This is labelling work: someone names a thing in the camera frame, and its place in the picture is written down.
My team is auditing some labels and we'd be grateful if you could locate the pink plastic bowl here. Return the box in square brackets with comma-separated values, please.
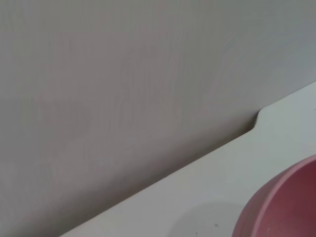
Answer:
[231, 154, 316, 237]

